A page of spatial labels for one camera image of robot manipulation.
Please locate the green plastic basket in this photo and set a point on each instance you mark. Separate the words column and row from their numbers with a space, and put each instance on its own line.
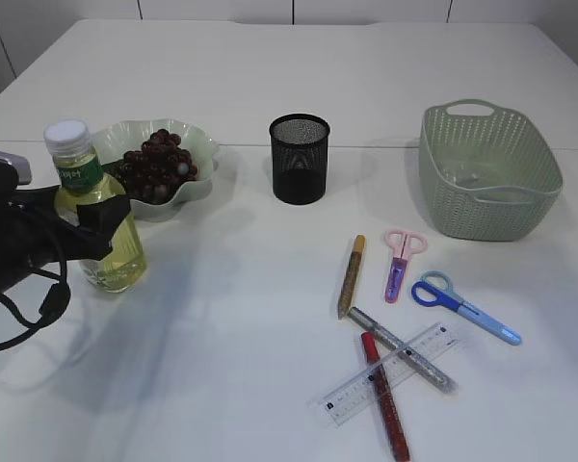
column 504, row 137

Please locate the silver glitter pen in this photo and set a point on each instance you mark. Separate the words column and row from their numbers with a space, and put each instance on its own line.
column 415, row 361

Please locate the purple grape bunch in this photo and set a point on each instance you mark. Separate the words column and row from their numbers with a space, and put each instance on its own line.
column 154, row 173

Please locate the green wavy plate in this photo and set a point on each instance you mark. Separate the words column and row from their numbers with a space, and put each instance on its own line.
column 110, row 144

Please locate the blue scissors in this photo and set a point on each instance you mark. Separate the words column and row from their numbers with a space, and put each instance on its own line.
column 435, row 288

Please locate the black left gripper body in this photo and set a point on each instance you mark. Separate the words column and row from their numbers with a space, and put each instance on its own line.
column 28, row 239

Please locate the gold glitter pen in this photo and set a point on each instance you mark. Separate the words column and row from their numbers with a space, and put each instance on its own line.
column 345, row 299

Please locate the clear plastic sheet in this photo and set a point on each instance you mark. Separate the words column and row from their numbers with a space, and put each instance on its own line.
column 474, row 175

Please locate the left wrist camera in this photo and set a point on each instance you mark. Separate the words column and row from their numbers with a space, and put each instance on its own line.
column 19, row 165

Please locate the pink scissors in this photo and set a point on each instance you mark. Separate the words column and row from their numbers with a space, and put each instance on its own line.
column 403, row 245

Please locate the clear plastic ruler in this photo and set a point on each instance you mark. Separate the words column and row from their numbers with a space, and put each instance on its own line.
column 357, row 393

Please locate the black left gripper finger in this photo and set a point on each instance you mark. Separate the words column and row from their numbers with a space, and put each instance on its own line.
column 36, row 199
column 87, row 232

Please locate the red glitter pen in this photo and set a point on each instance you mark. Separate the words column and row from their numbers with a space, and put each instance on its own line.
column 387, row 406

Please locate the black mesh pen holder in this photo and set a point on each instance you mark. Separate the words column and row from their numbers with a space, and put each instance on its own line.
column 299, row 144

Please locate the yellow tea bottle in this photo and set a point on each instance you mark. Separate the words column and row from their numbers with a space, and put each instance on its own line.
column 87, row 193

